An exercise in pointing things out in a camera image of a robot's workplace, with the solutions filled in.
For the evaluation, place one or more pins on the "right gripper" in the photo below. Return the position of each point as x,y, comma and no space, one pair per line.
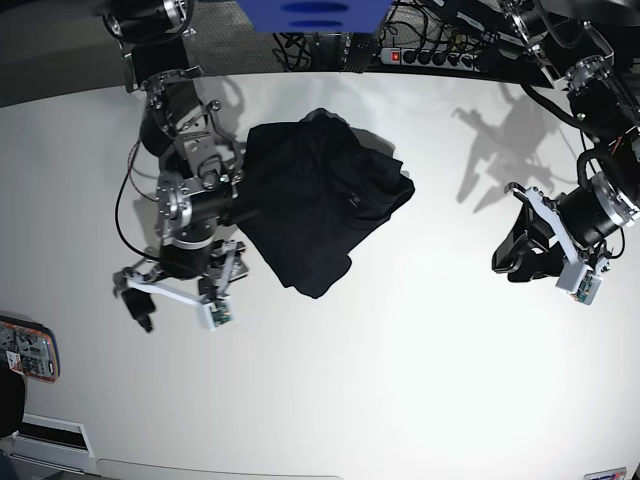
215,267

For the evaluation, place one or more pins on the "black T-shirt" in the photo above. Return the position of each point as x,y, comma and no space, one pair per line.
311,193

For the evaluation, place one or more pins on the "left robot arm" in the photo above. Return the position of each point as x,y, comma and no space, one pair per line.
582,48

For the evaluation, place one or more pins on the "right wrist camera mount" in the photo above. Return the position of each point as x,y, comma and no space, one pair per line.
210,311

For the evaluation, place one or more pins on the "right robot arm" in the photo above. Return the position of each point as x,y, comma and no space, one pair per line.
200,168

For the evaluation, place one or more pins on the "black remote control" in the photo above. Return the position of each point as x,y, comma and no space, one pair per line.
360,50

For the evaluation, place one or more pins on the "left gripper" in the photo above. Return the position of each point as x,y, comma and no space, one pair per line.
587,213

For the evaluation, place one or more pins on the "black chair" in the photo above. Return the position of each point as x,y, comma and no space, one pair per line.
12,402

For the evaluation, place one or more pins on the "blue plastic box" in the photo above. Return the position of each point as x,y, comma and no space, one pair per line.
308,16

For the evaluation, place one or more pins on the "sticker label card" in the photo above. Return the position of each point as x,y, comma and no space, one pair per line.
612,474

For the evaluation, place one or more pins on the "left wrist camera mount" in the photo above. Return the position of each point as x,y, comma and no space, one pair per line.
584,268

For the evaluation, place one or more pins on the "white power strip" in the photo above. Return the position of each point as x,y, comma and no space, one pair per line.
395,56

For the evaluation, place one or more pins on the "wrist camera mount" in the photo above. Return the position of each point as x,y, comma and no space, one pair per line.
584,268
210,311

